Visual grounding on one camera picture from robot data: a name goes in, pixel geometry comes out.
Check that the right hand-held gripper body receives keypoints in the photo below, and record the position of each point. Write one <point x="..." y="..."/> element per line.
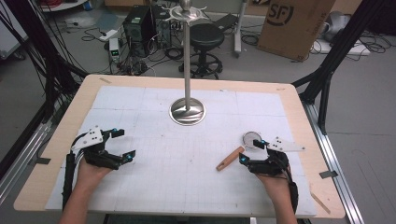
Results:
<point x="270" y="165"/>

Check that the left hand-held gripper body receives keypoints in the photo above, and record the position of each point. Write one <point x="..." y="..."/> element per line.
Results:
<point x="91" y="137"/>

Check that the steel utensil stand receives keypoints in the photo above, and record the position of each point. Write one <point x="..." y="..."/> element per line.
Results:
<point x="187" y="62"/>

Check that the person's right hand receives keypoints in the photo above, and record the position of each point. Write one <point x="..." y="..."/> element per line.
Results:
<point x="274" y="186"/>

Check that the person's left hand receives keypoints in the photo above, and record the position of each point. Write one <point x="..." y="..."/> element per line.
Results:
<point x="89" y="174"/>

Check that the white grid mat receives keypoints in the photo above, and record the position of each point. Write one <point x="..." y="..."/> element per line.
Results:
<point x="174" y="174"/>

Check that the tan tape strip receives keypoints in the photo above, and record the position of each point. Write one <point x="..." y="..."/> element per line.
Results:
<point x="105" y="80"/>

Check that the black tape piece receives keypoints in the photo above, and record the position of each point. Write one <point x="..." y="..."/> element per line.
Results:
<point x="328" y="174"/>
<point x="42" y="160"/>

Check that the white device with green display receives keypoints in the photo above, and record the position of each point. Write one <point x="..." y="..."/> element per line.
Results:
<point x="114" y="49"/>

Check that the white power strip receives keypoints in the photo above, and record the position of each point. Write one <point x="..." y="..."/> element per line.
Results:
<point x="109" y="34"/>

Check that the black computer tower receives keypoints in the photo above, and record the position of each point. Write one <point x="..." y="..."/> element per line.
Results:
<point x="162" y="26"/>
<point x="137" y="29"/>

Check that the black round stool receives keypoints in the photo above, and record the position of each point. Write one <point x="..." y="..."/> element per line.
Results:
<point x="207" y="38"/>

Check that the brown cardboard box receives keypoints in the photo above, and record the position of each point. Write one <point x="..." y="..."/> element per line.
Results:
<point x="295" y="29"/>

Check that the aluminium rail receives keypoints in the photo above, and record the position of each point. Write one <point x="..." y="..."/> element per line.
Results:
<point x="21" y="161"/>
<point x="333" y="161"/>

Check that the black metal frame stand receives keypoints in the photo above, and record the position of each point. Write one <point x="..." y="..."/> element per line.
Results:
<point x="339" y="46"/>
<point x="51" y="68"/>

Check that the white stand post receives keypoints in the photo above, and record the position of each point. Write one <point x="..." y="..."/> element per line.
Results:
<point x="238" y="31"/>

